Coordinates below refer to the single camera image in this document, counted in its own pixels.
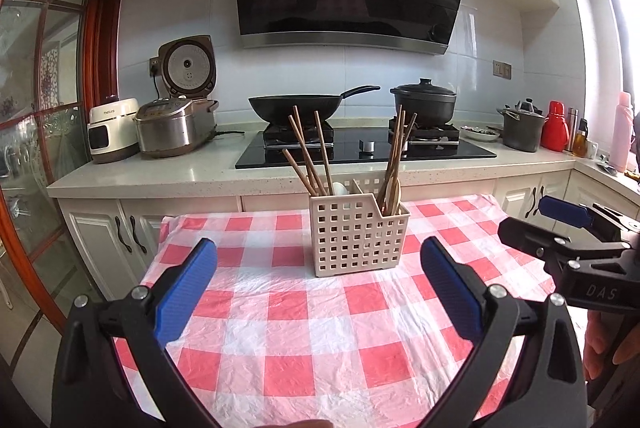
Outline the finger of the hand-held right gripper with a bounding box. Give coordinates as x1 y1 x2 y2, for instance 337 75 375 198
537 194 640 242
497 217 632 277

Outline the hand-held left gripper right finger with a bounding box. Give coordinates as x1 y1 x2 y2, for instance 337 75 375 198
421 235 588 428

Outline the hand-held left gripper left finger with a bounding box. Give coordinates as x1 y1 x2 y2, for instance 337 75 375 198
50 237 219 428

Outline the long light wooden spoon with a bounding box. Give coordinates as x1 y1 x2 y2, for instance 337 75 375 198
376 175 404 217

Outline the white perforated plastic basket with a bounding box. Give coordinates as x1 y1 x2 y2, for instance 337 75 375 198
309 180 405 279

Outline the bunch of wooden chopsticks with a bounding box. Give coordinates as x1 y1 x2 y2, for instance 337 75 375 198
281 104 418 216

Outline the person's right hand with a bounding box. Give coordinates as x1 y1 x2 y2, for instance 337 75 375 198
584 308 640 366

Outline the amber oil bottle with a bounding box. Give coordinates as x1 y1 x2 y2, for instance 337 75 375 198
572 119 589 159

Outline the red thermos jug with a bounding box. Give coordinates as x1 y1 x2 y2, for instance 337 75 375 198
541 100 568 153

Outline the steel thermos bottle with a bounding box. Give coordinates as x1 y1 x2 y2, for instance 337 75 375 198
565 108 579 154

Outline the grey lidded stockpot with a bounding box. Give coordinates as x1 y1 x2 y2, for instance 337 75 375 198
496 98 547 154

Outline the pink water bottle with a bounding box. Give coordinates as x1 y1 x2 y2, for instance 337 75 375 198
612 91 634 173

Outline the plate with dark food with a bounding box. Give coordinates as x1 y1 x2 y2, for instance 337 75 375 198
460 124 502 143

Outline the red white checkered tablecloth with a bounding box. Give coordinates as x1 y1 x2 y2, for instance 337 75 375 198
112 193 588 428

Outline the silver rice cooker open lid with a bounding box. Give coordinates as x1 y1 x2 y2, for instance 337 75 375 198
134 35 221 159

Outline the black lidded cooking pot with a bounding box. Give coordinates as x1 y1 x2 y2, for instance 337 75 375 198
390 78 458 128

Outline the black glass gas cooktop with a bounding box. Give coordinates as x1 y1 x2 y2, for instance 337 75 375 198
235 120 498 170

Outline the kitchen window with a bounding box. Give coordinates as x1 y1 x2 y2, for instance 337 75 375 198
595 0 640 149

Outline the small white kitchen appliance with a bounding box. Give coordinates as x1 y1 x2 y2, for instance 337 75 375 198
87 97 141 165

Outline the black wok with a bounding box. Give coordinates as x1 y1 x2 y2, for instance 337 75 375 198
248 85 382 125

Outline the red wooden glass door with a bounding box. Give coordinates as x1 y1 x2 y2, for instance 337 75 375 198
0 0 123 369

